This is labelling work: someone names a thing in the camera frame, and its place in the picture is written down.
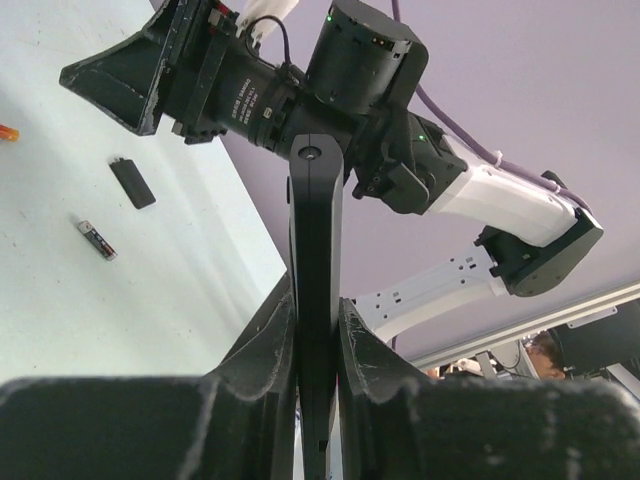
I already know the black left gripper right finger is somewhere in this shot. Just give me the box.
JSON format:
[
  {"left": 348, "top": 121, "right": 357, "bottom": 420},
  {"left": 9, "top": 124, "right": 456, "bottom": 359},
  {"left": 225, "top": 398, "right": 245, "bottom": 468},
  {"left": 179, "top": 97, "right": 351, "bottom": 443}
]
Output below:
[{"left": 338, "top": 301, "right": 639, "bottom": 479}]

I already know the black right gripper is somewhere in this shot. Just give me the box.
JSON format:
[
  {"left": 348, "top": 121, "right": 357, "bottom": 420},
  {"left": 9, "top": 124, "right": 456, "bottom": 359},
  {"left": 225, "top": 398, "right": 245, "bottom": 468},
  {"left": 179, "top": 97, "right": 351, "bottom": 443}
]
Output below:
[{"left": 59, "top": 1, "right": 237, "bottom": 145}]

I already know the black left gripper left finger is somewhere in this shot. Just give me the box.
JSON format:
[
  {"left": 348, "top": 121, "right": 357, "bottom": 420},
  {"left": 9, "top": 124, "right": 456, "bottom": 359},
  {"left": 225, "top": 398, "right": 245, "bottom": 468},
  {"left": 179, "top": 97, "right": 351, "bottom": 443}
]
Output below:
[{"left": 1, "top": 296, "right": 295, "bottom": 479}]

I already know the black remote battery cover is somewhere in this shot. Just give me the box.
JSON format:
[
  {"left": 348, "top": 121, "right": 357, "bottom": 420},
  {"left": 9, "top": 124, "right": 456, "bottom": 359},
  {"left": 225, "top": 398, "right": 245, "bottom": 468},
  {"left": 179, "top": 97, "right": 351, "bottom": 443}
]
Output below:
[{"left": 109, "top": 158, "right": 156, "bottom": 210}]

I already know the red orange battery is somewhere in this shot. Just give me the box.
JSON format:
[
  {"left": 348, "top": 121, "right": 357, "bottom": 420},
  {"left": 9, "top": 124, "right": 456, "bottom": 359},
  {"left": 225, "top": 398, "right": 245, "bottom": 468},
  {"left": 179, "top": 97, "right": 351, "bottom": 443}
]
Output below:
[{"left": 0, "top": 125, "right": 20, "bottom": 142}]

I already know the black remote control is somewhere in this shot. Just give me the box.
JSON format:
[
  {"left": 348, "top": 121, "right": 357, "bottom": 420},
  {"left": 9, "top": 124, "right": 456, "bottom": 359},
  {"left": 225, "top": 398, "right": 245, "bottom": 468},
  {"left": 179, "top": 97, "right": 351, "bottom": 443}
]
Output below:
[{"left": 289, "top": 133, "right": 344, "bottom": 479}]

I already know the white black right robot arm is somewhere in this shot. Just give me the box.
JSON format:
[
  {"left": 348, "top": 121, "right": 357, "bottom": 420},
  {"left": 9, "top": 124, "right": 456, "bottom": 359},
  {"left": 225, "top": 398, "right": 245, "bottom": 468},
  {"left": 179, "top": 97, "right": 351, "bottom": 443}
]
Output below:
[{"left": 59, "top": 1, "right": 603, "bottom": 346}]

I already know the black silver battery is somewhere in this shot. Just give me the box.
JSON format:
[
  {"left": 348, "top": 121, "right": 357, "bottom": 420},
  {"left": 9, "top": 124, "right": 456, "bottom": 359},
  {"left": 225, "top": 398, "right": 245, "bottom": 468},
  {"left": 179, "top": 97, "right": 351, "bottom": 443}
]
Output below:
[{"left": 76, "top": 220, "right": 117, "bottom": 261}]

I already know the person head in background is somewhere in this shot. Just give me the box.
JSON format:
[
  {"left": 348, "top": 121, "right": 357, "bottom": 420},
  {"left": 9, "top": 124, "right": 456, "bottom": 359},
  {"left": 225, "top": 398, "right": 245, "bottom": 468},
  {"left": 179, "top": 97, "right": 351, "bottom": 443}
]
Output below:
[{"left": 525, "top": 331, "right": 566, "bottom": 380}]

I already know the aluminium frame beam background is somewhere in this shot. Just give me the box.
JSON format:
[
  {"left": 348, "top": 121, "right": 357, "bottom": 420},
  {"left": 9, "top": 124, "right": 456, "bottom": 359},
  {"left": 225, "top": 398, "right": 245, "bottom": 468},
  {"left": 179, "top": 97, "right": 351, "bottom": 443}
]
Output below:
[{"left": 409, "top": 278, "right": 639, "bottom": 369}]

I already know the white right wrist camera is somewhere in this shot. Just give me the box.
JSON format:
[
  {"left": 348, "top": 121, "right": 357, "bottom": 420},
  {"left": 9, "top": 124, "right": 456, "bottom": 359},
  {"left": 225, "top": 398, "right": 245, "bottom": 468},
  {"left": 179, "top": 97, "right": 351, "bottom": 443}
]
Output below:
[{"left": 237, "top": 0, "right": 299, "bottom": 41}]

